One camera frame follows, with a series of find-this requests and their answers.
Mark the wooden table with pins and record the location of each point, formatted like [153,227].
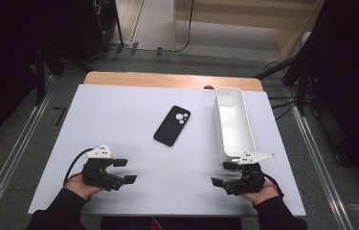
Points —
[154,80]

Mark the white board sheet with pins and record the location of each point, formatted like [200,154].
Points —
[110,121]

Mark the black equipment cabinet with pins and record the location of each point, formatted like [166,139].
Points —
[94,28]

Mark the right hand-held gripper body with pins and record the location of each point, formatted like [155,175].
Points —
[247,179]

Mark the light wooden shelf frame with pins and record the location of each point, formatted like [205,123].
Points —
[231,16]

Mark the white plastic bin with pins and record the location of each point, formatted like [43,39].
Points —
[234,124]

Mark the metal floor rail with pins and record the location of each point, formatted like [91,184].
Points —
[320,159]
[14,156]

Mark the black phone case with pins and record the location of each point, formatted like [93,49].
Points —
[171,126]

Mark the dark curtain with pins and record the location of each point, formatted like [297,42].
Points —
[1,64]
[352,80]

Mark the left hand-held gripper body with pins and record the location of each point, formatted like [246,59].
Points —
[99,174]

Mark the person's right hand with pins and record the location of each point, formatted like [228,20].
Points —
[263,195]

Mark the red shoe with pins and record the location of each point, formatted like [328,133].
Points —
[156,224]

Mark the person's left hand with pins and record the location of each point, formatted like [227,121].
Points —
[79,188]

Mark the person's dark clothed legs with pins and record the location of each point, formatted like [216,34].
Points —
[193,223]

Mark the black metal stand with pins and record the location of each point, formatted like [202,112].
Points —
[301,86]

